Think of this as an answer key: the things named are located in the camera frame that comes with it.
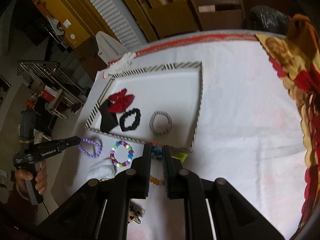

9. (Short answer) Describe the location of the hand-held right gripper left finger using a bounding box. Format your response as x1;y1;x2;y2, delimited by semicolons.
37;145;152;240

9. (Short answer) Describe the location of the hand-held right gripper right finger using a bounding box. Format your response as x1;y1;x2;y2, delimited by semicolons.
162;146;286;240

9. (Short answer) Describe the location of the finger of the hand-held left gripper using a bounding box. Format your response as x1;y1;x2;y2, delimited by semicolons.
59;136;82;151

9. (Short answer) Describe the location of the blue braided hair tie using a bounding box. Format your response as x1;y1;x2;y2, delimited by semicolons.
149;142;164;161

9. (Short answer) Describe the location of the purple bead bracelet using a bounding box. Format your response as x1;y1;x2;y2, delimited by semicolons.
77;137;103;159

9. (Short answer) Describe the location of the pink braided hair tie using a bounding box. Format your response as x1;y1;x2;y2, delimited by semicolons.
149;110;173;136

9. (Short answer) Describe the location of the black cloth pouch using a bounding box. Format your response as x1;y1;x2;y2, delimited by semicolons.
99;99;118;133

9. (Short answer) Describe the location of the black scrunchie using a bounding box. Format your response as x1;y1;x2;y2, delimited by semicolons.
119;107;141;132

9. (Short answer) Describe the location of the red shiny bow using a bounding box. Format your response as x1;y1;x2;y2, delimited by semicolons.
108;88;135;113

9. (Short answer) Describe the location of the striped shallow tray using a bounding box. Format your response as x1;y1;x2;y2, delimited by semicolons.
84;61;203;153

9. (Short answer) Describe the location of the person's left forearm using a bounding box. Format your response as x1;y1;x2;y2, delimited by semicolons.
0;187;40;233

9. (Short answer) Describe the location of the person's left hand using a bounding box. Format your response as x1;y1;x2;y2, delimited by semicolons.
14;160;48;197

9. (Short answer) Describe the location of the white fluffy scrunchie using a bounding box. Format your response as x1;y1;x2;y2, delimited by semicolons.
87;158;118;181

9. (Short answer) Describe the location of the red box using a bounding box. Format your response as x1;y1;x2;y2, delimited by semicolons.
39;86;58;100

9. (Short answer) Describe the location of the metal rack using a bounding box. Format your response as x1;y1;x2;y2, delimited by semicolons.
17;60;86;121

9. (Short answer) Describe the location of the white glove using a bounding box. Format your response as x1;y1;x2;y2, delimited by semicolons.
103;52;137;79

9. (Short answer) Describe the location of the white jacket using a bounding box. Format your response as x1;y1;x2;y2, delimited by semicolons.
96;31;126;65

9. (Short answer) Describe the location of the white louvered door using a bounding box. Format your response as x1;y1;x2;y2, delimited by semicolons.
74;0;141;51

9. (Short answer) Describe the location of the orange patterned blanket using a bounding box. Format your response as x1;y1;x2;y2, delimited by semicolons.
254;14;320;233

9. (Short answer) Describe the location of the wooden chair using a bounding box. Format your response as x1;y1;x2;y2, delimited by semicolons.
187;0;247;32

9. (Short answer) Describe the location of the black plastic bag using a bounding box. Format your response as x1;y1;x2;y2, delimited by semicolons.
249;5;292;34

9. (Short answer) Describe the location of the orange bead bracelet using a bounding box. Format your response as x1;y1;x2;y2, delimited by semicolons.
149;175;164;186

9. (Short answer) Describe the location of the multicolour bead bracelet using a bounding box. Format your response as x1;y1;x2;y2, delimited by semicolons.
109;141;135;168

